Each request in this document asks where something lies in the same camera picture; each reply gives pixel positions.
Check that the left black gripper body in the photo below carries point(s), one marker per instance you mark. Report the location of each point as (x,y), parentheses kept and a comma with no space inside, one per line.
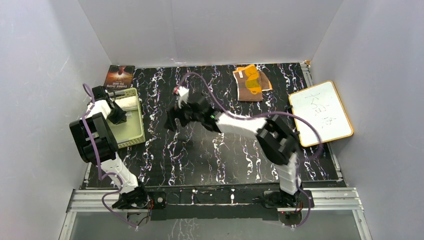
(118,115)

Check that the aluminium frame rail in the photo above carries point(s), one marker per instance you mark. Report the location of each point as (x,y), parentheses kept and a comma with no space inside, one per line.
(233,198)

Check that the white terry towel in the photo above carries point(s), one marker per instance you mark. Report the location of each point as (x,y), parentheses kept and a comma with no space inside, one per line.
(130,103)

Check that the dark cover paperback book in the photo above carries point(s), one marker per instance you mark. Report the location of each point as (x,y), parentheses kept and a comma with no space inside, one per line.
(119,77)

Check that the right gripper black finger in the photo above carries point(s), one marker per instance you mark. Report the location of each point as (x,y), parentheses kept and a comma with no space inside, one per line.
(172,114)
(186,117)

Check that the brown and yellow cloth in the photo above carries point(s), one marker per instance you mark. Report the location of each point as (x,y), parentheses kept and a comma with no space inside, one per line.
(251,83)

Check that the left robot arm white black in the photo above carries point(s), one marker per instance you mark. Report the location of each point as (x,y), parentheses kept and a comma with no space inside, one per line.
(97,144)

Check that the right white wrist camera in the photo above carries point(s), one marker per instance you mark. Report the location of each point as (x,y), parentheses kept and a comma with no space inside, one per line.
(182,95)

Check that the whiteboard with wooden frame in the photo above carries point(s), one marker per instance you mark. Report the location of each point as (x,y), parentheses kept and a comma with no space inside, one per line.
(320,105)

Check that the light green plastic basket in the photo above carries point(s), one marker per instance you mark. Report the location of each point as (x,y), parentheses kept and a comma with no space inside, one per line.
(130,132)

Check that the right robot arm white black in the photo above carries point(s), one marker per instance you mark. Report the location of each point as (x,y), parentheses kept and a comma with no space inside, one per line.
(276,140)

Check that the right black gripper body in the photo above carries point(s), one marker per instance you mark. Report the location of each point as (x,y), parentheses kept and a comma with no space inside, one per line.
(186,107)

